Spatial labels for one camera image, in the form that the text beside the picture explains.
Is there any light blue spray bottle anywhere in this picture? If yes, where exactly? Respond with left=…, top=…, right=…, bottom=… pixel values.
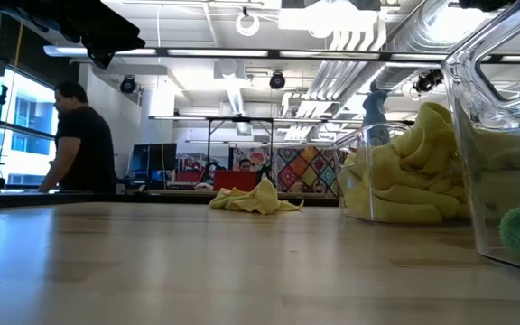
left=361, top=88, right=392, bottom=148

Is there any black computer monitor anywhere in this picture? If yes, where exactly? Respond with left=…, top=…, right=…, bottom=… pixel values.
left=129, top=143, right=179, bottom=181

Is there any black tripod stand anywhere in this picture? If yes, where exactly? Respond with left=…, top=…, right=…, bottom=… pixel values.
left=0, top=83, right=11, bottom=180

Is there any white ring light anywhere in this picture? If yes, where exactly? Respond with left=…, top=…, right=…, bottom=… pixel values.
left=235, top=12, right=261, bottom=38

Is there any colourful patchwork quilt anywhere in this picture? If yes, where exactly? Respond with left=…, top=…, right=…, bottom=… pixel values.
left=231, top=145, right=349, bottom=196

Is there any black ceiling spotlight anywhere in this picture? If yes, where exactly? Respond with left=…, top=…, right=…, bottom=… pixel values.
left=412, top=68, right=445, bottom=95
left=119, top=75, right=137, bottom=95
left=268, top=70, right=287, bottom=90

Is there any black background table frame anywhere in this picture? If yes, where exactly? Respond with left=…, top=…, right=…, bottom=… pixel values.
left=205, top=115, right=275, bottom=181

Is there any clear plastic basket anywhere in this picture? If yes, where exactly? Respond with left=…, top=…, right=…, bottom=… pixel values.
left=441, top=0, right=520, bottom=275
left=331, top=121, right=471, bottom=226

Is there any white LED light bar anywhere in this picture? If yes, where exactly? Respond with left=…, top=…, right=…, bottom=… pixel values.
left=42, top=44, right=520, bottom=63

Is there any yellow microfiber towel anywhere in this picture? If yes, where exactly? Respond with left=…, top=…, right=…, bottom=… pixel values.
left=208, top=177, right=305, bottom=216
left=343, top=193, right=469, bottom=226
left=390, top=101, right=459, bottom=177
left=337, top=143, right=469, bottom=209

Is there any silver ventilation duct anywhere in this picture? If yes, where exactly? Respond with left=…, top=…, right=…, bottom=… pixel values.
left=372, top=0, right=505, bottom=91

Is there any red panel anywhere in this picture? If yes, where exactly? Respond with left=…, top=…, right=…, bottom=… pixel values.
left=212, top=170, right=258, bottom=193

